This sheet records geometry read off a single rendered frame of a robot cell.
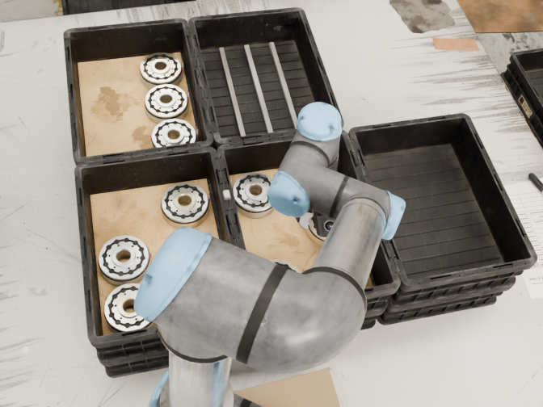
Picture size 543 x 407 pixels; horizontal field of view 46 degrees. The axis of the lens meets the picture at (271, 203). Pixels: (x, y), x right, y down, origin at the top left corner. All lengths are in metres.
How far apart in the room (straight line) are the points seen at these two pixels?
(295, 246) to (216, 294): 0.72
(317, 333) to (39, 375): 0.87
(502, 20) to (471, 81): 1.39
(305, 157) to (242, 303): 0.44
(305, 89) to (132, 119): 0.44
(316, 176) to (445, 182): 0.58
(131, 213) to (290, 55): 0.62
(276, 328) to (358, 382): 0.78
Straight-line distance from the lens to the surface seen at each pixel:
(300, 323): 0.67
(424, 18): 2.10
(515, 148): 1.87
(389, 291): 1.26
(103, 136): 1.55
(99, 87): 1.65
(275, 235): 1.39
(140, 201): 1.44
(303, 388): 1.30
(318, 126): 1.07
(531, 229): 1.73
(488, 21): 3.32
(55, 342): 1.46
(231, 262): 0.69
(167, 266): 0.69
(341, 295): 0.72
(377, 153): 1.55
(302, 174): 1.03
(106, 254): 1.35
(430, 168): 1.57
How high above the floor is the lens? 2.05
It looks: 58 degrees down
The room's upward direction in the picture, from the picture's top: 9 degrees clockwise
